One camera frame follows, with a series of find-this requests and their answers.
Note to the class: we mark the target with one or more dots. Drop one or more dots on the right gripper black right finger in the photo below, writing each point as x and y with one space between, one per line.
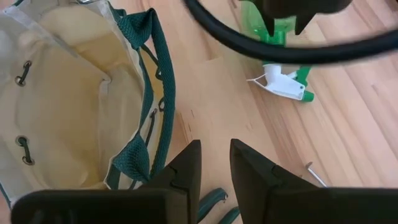
264 193

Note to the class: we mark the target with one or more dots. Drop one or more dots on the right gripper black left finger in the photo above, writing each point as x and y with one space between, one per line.
174 193

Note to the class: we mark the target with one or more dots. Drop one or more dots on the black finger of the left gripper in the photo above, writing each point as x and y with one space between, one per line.
301 23
270 23

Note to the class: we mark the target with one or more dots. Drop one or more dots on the green spray bottle white head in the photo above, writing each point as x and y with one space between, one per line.
281 84

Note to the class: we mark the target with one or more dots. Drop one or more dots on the beige green gardening bag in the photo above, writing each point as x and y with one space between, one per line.
77 109

